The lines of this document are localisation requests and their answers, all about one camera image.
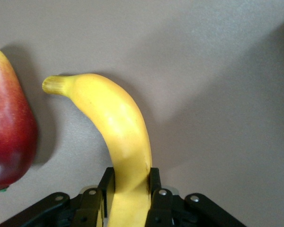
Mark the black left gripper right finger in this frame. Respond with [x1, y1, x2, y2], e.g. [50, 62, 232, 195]
[145, 167, 247, 227]

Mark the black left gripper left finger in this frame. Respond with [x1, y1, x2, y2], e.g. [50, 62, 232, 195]
[0, 167, 115, 227]

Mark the yellow banana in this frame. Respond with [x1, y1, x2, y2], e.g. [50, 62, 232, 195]
[42, 73, 153, 227]

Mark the red yellow mango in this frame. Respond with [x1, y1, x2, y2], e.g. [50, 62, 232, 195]
[0, 45, 38, 192]

